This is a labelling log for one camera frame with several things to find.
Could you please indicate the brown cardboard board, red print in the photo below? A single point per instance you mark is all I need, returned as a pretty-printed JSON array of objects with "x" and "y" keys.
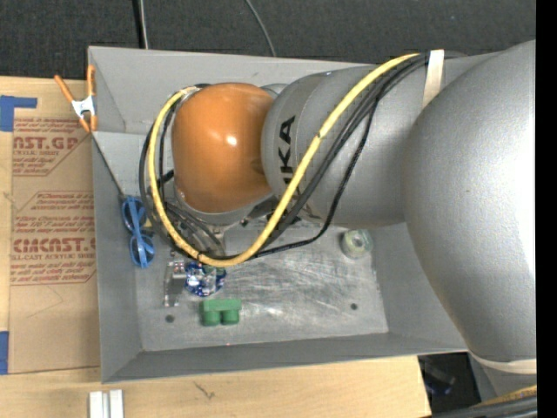
[{"x": 48, "y": 233}]

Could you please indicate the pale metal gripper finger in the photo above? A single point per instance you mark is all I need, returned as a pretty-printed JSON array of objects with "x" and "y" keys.
[{"x": 173, "y": 287}]

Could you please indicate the clear tape roll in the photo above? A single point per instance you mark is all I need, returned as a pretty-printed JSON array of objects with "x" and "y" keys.
[{"x": 357, "y": 243}]

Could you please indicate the grey metal bin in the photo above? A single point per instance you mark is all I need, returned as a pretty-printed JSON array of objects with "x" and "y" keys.
[{"x": 304, "y": 290}]

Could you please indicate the blue sunglasses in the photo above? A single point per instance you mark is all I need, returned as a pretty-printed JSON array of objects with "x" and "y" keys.
[{"x": 140, "y": 244}]

